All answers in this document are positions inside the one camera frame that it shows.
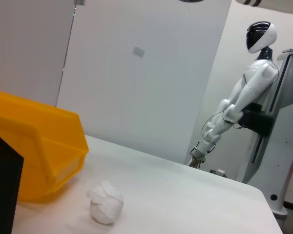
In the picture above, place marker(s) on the small grey floor box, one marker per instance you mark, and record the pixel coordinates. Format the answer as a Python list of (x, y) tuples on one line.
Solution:
[(218, 172)]

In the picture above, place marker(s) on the white paper ball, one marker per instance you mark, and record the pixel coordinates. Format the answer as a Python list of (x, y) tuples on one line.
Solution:
[(105, 202)]

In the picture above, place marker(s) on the small grey panel label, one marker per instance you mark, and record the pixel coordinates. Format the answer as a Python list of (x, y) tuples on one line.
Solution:
[(138, 52)]

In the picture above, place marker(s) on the grey robot stand column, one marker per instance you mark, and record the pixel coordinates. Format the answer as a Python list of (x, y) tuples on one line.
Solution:
[(288, 146)]

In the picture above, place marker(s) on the white partition panel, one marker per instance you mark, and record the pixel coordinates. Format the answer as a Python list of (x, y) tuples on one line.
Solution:
[(136, 97)]

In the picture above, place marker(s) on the black mesh pen holder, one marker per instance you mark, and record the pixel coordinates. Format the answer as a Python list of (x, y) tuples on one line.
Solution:
[(2, 185)]

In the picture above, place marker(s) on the yellow plastic bin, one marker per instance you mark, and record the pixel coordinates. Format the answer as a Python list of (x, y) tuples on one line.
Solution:
[(39, 136)]

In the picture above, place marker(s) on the white humanoid robot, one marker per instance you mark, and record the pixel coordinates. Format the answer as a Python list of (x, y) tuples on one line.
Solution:
[(256, 78)]

